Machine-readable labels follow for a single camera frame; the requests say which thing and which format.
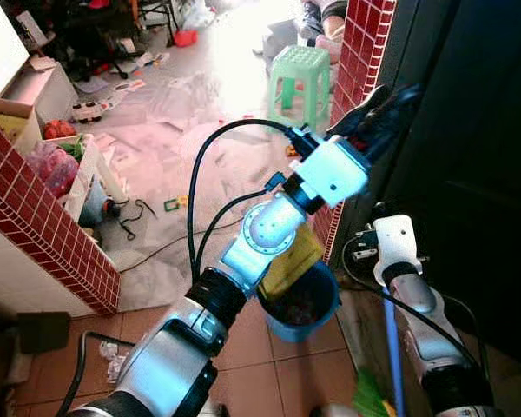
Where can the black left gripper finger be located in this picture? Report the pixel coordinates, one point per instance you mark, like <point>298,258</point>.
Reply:
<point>372,100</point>
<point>399,113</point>

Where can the open empty cardboard box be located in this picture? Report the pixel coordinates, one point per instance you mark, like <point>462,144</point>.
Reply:
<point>43,87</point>

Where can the cardboard box with yellow contents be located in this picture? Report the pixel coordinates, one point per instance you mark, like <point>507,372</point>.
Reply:
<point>9,126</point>

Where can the pink plastic bag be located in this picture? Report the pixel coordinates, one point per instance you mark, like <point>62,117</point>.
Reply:
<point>50,167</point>

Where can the robot left leg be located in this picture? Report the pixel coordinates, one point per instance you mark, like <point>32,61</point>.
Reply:
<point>215,410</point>

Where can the green toy frame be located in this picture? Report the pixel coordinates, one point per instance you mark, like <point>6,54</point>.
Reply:
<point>171,206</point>

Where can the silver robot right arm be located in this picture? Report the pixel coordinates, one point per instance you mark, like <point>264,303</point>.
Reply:
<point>434,339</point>

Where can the person's leg with grey shoe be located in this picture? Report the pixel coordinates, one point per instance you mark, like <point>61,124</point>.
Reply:
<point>311,19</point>

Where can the blue plastic bucket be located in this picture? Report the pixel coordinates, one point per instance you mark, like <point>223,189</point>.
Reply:
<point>313,321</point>

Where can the green plastic stool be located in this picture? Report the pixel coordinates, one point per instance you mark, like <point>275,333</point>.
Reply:
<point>300,65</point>

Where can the yellow toy piece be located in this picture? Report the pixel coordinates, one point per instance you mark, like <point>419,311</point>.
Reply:
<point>183,200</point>

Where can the clear plastic wrap scrap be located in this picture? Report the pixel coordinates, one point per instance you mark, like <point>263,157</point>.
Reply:
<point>111,354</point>

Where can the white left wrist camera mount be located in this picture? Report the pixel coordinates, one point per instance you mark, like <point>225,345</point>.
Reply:
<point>334,172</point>

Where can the white open storage shelf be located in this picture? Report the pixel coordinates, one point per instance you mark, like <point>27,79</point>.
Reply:
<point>95,169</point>

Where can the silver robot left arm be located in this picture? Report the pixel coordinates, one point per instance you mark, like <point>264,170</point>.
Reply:
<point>174,356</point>

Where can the red round produce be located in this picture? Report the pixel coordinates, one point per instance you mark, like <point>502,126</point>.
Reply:
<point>59,129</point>

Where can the black metal furniture frame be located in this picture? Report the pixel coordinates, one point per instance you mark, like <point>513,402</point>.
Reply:
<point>104,35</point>

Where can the flat black box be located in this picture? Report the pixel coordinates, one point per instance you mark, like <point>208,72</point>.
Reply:
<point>43,332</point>

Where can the white toy truck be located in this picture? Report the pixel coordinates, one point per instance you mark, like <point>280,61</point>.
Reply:
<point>91,110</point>

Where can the red plastic basin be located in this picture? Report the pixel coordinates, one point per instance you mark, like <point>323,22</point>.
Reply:
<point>184,37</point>

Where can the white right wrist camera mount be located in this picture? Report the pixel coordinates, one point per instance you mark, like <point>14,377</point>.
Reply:
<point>396,243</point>

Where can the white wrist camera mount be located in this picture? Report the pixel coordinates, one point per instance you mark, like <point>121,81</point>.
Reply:
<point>334,172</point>
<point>396,243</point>

